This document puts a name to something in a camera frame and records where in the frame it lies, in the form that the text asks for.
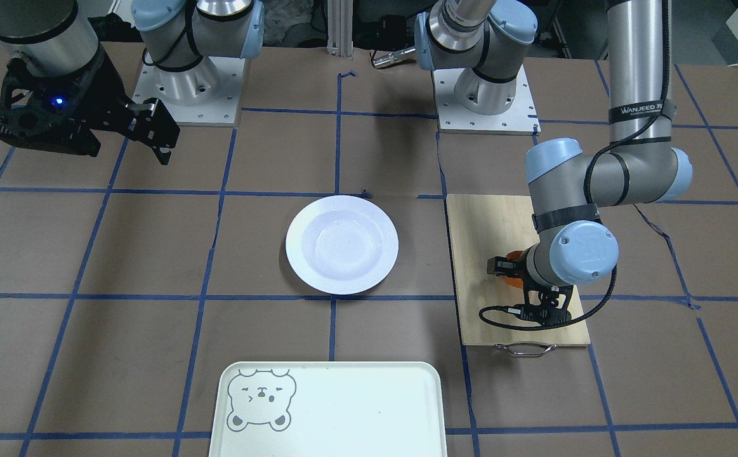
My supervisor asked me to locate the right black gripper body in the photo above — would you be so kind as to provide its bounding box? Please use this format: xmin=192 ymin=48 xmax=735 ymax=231
xmin=0 ymin=46 xmax=133 ymax=157

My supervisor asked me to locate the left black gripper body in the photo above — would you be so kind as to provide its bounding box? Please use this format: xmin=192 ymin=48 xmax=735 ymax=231
xmin=487 ymin=253 xmax=574 ymax=329

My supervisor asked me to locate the orange fruit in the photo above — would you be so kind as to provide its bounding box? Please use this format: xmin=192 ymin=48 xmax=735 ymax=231
xmin=503 ymin=251 xmax=524 ymax=289

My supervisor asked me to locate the white round plate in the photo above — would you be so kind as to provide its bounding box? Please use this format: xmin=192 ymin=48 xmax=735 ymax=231
xmin=285 ymin=195 xmax=400 ymax=295

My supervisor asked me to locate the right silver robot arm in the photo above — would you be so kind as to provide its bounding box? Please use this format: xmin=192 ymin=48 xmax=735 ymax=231
xmin=0 ymin=1 xmax=265 ymax=165

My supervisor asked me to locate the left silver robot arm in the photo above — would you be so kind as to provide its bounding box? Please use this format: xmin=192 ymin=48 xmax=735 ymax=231
xmin=413 ymin=1 xmax=693 ymax=331

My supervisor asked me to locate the cream bear tray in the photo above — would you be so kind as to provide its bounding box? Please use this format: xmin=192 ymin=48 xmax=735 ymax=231
xmin=209 ymin=361 xmax=448 ymax=456

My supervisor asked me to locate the wooden cutting board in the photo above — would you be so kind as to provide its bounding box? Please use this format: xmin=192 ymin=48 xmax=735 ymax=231
xmin=446 ymin=194 xmax=590 ymax=357

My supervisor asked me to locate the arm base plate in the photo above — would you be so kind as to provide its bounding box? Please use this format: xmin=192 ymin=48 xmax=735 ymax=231
xmin=133 ymin=56 xmax=250 ymax=128
xmin=432 ymin=66 xmax=542 ymax=135

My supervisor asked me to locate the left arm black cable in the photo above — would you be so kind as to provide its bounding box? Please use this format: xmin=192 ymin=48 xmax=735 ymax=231
xmin=478 ymin=0 xmax=677 ymax=329

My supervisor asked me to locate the aluminium frame post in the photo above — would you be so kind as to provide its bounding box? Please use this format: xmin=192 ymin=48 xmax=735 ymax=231
xmin=326 ymin=0 xmax=353 ymax=60

